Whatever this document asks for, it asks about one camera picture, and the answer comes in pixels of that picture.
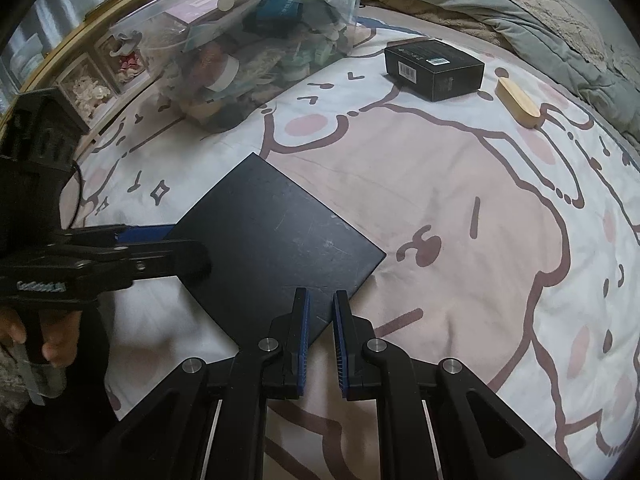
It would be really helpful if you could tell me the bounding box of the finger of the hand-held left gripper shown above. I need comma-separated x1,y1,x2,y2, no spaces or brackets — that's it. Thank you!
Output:
60,224,177,257
75,239,212,287

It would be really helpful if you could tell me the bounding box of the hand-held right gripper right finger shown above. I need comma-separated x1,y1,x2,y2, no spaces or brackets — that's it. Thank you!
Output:
332,289,583,480

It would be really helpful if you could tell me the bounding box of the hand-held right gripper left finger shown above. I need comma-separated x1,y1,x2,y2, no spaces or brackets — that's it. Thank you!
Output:
65,287,313,480

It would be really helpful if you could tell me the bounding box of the black board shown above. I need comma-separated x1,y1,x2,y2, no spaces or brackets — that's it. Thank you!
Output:
172,152,387,353

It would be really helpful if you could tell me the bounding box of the clear plastic storage bin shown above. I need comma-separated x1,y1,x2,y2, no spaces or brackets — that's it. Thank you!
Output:
107,0,377,134

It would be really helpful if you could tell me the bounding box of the black cardboard box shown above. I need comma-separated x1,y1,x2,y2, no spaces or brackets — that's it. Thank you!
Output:
384,38,486,103

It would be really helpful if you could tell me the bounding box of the oval wooden block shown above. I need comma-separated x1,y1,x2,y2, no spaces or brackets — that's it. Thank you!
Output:
495,78,543,128

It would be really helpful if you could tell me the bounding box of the person's left hand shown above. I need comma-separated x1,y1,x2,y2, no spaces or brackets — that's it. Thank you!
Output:
0,307,84,368

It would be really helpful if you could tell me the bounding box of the clear drawer organizer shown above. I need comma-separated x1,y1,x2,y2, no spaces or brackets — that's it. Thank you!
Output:
55,35,149,127

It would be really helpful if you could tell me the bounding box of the printed cartoon blanket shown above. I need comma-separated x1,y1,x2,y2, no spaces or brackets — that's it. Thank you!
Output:
60,7,640,480

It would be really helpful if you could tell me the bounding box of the white slatted panel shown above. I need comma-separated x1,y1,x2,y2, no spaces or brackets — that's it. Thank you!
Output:
0,0,106,106

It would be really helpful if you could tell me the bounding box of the pink flat box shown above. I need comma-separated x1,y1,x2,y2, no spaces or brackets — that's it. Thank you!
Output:
167,0,236,24

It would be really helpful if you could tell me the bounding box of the blue packet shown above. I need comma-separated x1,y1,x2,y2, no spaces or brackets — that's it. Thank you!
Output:
260,0,312,27

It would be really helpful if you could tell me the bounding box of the beige fluffy blanket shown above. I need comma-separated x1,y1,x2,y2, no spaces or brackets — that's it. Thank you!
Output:
360,0,501,47

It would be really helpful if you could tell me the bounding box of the grey duvet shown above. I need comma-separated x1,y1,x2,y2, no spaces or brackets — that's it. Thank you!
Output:
365,0,640,128

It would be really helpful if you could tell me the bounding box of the black cable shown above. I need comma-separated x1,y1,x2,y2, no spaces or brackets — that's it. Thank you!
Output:
70,160,85,231

